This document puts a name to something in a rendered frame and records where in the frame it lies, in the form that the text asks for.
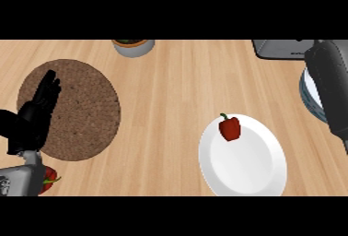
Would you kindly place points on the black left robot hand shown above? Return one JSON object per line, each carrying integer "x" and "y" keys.
{"x": 34, "y": 123}

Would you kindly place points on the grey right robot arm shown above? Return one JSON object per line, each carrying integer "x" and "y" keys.
{"x": 344, "y": 143}

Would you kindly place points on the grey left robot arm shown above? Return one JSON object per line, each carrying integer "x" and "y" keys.
{"x": 18, "y": 181}

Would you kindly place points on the white oval plate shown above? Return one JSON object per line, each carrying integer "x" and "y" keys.
{"x": 245, "y": 166}

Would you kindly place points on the blue and white bowl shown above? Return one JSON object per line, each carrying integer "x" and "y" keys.
{"x": 310, "y": 92}

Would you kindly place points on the round brown woven placemat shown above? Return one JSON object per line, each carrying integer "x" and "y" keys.
{"x": 83, "y": 110}

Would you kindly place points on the large red bell pepper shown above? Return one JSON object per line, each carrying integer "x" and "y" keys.
{"x": 49, "y": 176}

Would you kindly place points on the grey pot with orange rim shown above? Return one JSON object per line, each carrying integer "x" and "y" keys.
{"x": 133, "y": 50}

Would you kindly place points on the dark green potted plant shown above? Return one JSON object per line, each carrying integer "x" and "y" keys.
{"x": 128, "y": 41}

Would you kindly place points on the small red bell pepper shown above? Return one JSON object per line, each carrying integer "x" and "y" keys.
{"x": 230, "y": 128}

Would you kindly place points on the grey appliance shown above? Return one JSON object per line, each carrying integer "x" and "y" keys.
{"x": 280, "y": 49}

